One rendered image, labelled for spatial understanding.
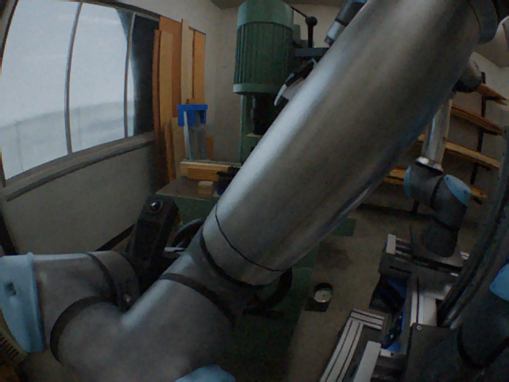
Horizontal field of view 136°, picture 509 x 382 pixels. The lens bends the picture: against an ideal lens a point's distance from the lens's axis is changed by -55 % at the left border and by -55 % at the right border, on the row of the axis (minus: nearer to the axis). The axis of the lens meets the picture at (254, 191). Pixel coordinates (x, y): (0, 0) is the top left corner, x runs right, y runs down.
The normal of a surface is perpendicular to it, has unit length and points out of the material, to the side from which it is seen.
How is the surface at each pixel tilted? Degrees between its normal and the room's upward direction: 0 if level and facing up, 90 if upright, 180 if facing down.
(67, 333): 23
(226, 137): 90
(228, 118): 90
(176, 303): 12
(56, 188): 90
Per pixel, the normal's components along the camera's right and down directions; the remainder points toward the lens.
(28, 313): 0.97, -0.20
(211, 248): -0.61, 0.05
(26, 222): 0.95, 0.16
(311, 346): 0.05, -0.93
